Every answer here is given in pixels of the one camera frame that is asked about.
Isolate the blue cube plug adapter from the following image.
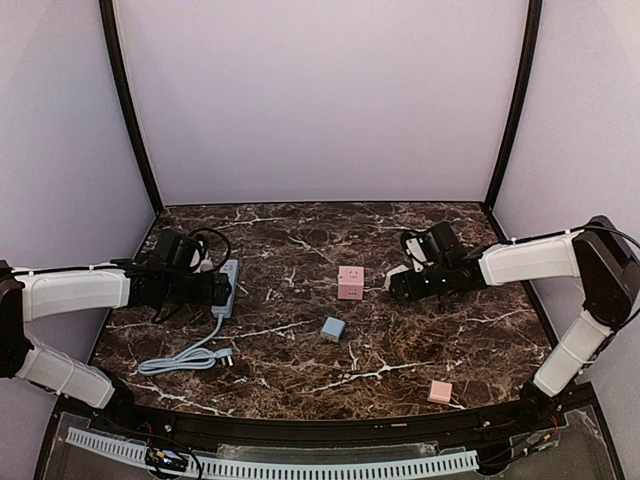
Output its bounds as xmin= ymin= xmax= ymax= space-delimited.
xmin=320 ymin=317 xmax=346 ymax=343

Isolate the left black frame post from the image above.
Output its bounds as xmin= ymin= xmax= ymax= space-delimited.
xmin=98 ymin=0 xmax=164 ymax=217

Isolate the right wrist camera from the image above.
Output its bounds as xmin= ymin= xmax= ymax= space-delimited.
xmin=401 ymin=222 xmax=461 ymax=266

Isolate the black frame post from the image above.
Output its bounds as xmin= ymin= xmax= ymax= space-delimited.
xmin=98 ymin=0 xmax=164 ymax=217
xmin=483 ymin=0 xmax=543 ymax=211

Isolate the blue power strip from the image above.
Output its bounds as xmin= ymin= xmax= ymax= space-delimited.
xmin=211 ymin=259 xmax=239 ymax=319

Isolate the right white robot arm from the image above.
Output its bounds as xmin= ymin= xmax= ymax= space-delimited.
xmin=384 ymin=215 xmax=639 ymax=398

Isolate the pink cube socket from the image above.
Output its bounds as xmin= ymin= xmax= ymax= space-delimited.
xmin=337 ymin=266 xmax=365 ymax=300

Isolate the small circuit board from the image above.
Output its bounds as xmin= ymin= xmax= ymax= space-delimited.
xmin=144 ymin=447 xmax=189 ymax=472

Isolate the white cube socket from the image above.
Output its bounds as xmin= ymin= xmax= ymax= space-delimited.
xmin=383 ymin=265 xmax=407 ymax=291

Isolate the pink small plug adapter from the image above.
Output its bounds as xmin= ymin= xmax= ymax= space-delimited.
xmin=427 ymin=380 xmax=453 ymax=404

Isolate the grey slotted cable duct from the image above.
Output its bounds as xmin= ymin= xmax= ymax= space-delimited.
xmin=65 ymin=426 xmax=480 ymax=479

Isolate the right black frame post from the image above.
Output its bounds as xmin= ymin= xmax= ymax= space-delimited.
xmin=483 ymin=0 xmax=543 ymax=211

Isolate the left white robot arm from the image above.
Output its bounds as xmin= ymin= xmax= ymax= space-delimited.
xmin=1 ymin=262 xmax=232 ymax=410

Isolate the black front table rail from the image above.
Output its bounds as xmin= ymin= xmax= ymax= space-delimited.
xmin=134 ymin=402 xmax=524 ymax=449

